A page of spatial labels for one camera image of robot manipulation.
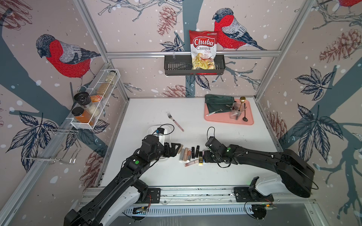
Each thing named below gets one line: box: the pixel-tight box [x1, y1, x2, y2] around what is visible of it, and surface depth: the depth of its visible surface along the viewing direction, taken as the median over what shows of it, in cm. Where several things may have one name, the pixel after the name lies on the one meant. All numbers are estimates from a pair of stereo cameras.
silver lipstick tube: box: [179, 148, 186, 162], surface depth 89 cm
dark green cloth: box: [204, 93, 237, 114], surface depth 120 cm
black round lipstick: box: [195, 145, 200, 158], surface depth 90 cm
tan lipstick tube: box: [183, 147, 189, 162], surface depth 89 cm
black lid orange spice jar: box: [71, 106, 92, 123], surface depth 63 cm
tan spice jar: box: [97, 82, 110, 96], surface depth 79 cm
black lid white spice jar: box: [74, 91, 101, 118], surface depth 65 cm
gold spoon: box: [238, 96, 247, 112], surface depth 103 cm
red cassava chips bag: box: [189, 30, 219, 70], surface depth 85 cm
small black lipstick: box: [191, 146, 196, 160], surface depth 90 cm
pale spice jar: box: [105, 70, 117, 85], surface depth 88 cm
